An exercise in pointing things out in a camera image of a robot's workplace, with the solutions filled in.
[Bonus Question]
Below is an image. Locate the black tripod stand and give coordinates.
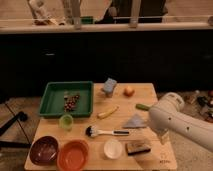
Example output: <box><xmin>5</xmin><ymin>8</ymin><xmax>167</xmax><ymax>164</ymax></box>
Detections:
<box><xmin>0</xmin><ymin>89</ymin><xmax>33</xmax><ymax>150</ymax></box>

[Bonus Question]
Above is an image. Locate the wooden felt eraser block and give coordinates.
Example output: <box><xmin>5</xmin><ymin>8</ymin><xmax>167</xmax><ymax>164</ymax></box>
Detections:
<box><xmin>126</xmin><ymin>141</ymin><xmax>151</xmax><ymax>156</ymax></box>

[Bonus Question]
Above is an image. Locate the small white bowl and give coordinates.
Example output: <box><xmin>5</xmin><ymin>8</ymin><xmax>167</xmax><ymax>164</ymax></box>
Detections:
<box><xmin>104</xmin><ymin>139</ymin><xmax>123</xmax><ymax>159</ymax></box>

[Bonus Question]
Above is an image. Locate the green plastic tray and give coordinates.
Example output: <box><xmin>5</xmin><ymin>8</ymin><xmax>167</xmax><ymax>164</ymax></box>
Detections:
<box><xmin>39</xmin><ymin>81</ymin><xmax>94</xmax><ymax>118</ymax></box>

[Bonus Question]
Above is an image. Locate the small green cup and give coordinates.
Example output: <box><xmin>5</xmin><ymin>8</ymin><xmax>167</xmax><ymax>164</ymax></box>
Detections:
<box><xmin>59</xmin><ymin>114</ymin><xmax>73</xmax><ymax>130</ymax></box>

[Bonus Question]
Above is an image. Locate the orange round fruit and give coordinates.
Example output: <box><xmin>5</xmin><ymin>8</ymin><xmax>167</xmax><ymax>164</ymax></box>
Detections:
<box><xmin>123</xmin><ymin>86</ymin><xmax>135</xmax><ymax>97</ymax></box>

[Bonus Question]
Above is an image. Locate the orange bowl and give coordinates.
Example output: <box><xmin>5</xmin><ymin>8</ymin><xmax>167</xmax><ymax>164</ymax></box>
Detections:
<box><xmin>57</xmin><ymin>140</ymin><xmax>89</xmax><ymax>171</ymax></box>

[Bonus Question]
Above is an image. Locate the blue sponge block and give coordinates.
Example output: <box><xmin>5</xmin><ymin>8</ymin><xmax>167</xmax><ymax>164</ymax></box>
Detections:
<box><xmin>102</xmin><ymin>78</ymin><xmax>117</xmax><ymax>97</ymax></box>

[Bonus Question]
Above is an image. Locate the grey folded cloth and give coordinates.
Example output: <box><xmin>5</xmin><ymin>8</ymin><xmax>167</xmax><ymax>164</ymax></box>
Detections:
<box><xmin>123</xmin><ymin>114</ymin><xmax>147</xmax><ymax>129</ymax></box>

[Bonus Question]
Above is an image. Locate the yellow banana toy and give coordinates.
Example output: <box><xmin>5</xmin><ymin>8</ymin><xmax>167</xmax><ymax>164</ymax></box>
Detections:
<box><xmin>97</xmin><ymin>106</ymin><xmax>119</xmax><ymax>119</ymax></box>

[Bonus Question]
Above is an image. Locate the dark purple bowl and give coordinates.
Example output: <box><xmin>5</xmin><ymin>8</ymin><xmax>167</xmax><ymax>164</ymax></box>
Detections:
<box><xmin>29</xmin><ymin>136</ymin><xmax>59</xmax><ymax>166</ymax></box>

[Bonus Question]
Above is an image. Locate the red grape bunch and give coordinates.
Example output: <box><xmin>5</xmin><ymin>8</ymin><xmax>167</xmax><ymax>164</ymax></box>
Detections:
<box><xmin>64</xmin><ymin>94</ymin><xmax>80</xmax><ymax>112</ymax></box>

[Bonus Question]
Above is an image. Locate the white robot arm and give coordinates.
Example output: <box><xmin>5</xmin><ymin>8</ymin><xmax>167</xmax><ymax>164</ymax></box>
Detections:
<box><xmin>148</xmin><ymin>92</ymin><xmax>213</xmax><ymax>152</ymax></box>

